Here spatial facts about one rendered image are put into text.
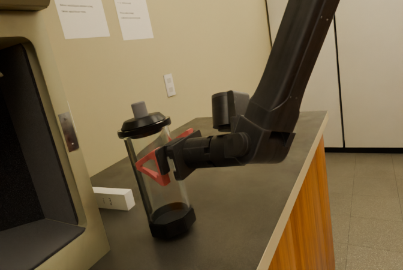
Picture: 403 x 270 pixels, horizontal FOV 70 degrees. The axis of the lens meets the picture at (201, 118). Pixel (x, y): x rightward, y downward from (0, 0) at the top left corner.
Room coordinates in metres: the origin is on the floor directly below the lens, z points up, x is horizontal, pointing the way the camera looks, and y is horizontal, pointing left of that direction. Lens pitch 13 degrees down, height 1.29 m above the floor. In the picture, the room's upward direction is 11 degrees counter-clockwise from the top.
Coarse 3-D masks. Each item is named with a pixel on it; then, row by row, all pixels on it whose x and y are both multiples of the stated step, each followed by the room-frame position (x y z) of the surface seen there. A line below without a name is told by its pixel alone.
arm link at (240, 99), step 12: (216, 96) 0.50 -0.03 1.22; (228, 96) 0.48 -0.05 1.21; (240, 96) 0.48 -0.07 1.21; (216, 108) 0.49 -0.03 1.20; (228, 108) 0.48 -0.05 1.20; (240, 108) 0.47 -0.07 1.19; (216, 120) 0.48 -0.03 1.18; (228, 120) 0.47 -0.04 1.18; (240, 132) 0.40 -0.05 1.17; (228, 144) 0.41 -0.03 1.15; (240, 144) 0.39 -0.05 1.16; (228, 156) 0.42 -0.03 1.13; (240, 156) 0.40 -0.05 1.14
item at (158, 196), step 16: (144, 128) 0.52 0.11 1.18; (160, 128) 0.53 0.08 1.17; (128, 144) 0.53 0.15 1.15; (144, 144) 0.52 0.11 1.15; (160, 144) 0.53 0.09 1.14; (144, 176) 0.52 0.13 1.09; (144, 192) 0.53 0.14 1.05; (160, 192) 0.51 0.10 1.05; (176, 192) 0.53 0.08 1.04; (160, 208) 0.51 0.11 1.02; (176, 208) 0.52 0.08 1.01
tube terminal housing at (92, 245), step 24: (0, 24) 0.47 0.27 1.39; (24, 24) 0.50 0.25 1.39; (0, 48) 0.54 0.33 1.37; (48, 48) 0.52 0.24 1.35; (48, 72) 0.51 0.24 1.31; (48, 96) 0.53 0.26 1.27; (48, 120) 0.52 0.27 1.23; (72, 120) 0.53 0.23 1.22; (72, 168) 0.50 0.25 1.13; (72, 192) 0.52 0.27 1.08; (96, 216) 0.52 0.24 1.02; (96, 240) 0.51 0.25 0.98; (48, 264) 0.43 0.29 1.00; (72, 264) 0.46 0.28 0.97
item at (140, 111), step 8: (136, 104) 0.56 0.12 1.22; (144, 104) 0.57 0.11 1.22; (136, 112) 0.56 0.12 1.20; (144, 112) 0.56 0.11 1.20; (128, 120) 0.57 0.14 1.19; (136, 120) 0.53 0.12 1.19; (144, 120) 0.53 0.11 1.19; (152, 120) 0.54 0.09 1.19; (160, 120) 0.54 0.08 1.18; (128, 128) 0.53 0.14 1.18
